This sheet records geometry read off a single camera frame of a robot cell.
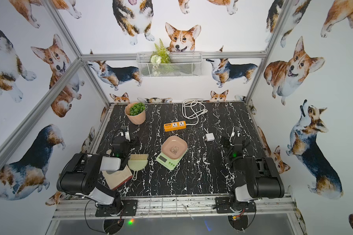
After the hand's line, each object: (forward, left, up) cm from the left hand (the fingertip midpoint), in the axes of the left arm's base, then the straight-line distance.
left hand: (130, 131), depth 94 cm
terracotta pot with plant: (+13, -2, +3) cm, 14 cm away
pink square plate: (-9, -28, -5) cm, 30 cm away
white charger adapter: (-2, -51, -6) cm, 52 cm away
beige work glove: (-27, +7, -10) cm, 29 cm away
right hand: (-3, -64, +1) cm, 64 cm away
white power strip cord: (+23, -41, -5) cm, 47 cm away
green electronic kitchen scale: (-19, -25, -5) cm, 32 cm away
